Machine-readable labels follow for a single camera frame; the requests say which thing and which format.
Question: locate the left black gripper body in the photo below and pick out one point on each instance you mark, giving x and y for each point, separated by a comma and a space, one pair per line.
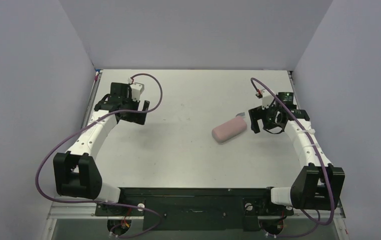
132, 115

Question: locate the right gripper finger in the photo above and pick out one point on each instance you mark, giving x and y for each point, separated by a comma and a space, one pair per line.
255, 114
271, 123

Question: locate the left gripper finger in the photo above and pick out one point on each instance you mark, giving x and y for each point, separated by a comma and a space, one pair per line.
140, 118
125, 116

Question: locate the pink umbrella case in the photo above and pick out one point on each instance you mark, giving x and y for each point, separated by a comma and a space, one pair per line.
230, 129

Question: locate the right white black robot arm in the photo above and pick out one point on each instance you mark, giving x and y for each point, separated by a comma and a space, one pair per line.
319, 184

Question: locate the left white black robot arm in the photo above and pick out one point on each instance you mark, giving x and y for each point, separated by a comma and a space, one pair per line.
76, 173

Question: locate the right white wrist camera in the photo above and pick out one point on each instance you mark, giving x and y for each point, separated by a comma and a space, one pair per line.
267, 99

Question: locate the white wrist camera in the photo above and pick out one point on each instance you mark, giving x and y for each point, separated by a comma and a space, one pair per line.
267, 99
136, 89

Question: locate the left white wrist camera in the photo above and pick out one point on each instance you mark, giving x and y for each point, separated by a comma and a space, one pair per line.
136, 89

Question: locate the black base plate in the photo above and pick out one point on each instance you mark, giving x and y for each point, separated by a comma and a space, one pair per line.
227, 208

